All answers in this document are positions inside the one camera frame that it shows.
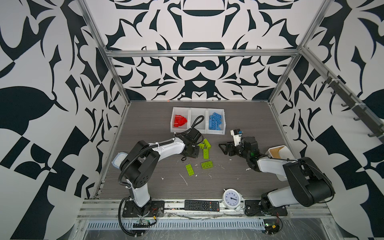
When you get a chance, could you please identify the white analog clock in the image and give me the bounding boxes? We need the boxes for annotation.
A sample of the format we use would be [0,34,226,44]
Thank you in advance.
[222,189,244,212]

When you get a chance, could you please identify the white left storage bin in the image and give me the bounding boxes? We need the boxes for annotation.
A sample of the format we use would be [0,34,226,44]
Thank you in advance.
[170,107,192,133]

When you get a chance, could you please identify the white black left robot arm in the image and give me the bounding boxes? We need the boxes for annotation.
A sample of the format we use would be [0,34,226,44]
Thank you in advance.
[112,128,204,208]

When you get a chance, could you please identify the white tissue box wooden top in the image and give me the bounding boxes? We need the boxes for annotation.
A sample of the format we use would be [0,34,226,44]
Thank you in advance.
[266,145,296,160]

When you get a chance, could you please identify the clear lidded food container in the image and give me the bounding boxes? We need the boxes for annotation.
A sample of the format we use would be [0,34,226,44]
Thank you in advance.
[112,152,128,169]

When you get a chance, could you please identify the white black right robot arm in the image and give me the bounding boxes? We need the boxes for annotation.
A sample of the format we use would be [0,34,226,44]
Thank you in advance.
[219,137,336,216]

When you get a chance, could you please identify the white storage bin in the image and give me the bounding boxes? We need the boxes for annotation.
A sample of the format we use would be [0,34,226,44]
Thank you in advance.
[206,109,226,135]
[170,107,192,133]
[190,108,208,134]

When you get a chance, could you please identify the black remote control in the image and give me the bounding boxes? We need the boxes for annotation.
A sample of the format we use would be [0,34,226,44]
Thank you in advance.
[184,200,220,212]

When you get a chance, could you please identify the white middle storage bin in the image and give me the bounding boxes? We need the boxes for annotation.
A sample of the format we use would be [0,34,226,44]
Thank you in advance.
[190,108,208,134]

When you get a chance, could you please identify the white cable duct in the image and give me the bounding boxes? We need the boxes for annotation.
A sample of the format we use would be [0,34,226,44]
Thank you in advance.
[87,219,265,231]

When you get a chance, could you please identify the small green circuit board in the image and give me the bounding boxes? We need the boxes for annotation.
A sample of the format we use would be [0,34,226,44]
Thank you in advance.
[264,223,282,236]

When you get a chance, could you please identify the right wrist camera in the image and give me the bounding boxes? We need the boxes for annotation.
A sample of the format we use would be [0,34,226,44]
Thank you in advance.
[230,129,243,147]

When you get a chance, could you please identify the grey wall hook rail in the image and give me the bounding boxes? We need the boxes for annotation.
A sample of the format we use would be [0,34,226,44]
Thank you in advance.
[322,71,384,144]

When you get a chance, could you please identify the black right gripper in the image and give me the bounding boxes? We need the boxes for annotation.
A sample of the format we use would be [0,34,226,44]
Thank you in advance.
[218,140,251,161]

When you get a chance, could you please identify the white right storage bin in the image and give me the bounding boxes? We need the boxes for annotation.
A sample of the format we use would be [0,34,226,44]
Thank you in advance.
[206,109,226,135]

